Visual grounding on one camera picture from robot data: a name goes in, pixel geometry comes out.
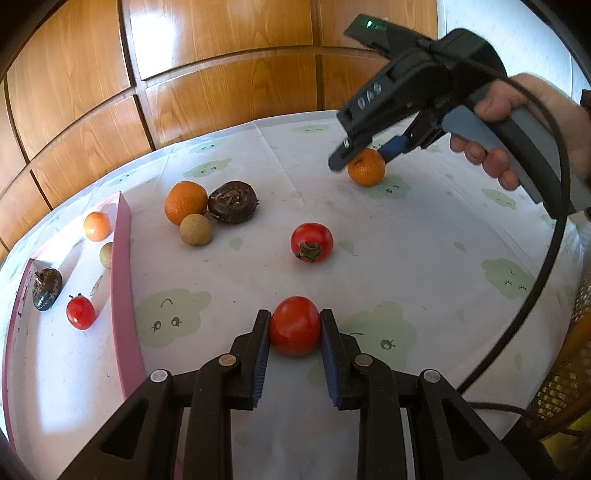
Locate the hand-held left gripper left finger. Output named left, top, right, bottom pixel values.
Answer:
left=60, top=309, right=272, bottom=480

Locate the wicker chair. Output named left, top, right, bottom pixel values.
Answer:
left=526, top=277, right=591, bottom=435

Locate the orange mandarin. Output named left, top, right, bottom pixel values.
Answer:
left=83, top=211, right=112, bottom=243
left=165, top=181, right=209, bottom=227
left=347, top=148, right=386, bottom=188

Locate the wooden wardrobe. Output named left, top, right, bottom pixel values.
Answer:
left=0, top=0, right=444, bottom=259

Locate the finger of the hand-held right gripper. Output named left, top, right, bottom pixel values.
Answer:
left=376, top=135, right=419, bottom=162
left=329, top=136, right=370, bottom=174

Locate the pink shallow tray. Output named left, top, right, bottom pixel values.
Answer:
left=1, top=191, right=185, bottom=480

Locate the dark brown water chestnut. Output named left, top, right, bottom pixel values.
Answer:
left=32, top=268, right=63, bottom=312
left=208, top=181, right=260, bottom=225

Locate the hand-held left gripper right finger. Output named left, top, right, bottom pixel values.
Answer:
left=320, top=308, right=532, bottom=480

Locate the black cable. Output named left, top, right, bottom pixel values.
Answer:
left=416, top=39, right=566, bottom=416

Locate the large red tomato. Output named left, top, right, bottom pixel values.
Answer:
left=66, top=294, right=96, bottom=330

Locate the red cherry tomato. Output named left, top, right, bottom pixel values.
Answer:
left=269, top=296, right=322, bottom=357
left=290, top=222, right=334, bottom=264

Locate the person's right hand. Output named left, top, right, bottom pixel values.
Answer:
left=449, top=74, right=591, bottom=191

